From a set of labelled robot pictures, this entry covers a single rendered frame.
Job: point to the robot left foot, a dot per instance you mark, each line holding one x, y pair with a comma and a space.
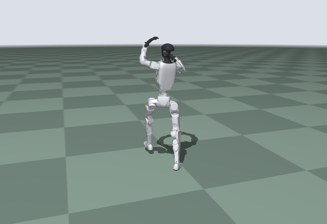
150, 147

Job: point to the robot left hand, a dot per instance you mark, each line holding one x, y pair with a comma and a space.
151, 39

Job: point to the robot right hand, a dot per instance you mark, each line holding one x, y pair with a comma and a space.
171, 56

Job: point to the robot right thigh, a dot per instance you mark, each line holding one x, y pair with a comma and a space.
175, 118

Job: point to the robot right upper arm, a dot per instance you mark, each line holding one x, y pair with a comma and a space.
180, 68

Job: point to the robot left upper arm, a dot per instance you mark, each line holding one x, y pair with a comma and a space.
151, 64

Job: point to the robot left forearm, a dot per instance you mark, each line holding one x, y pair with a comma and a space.
143, 53

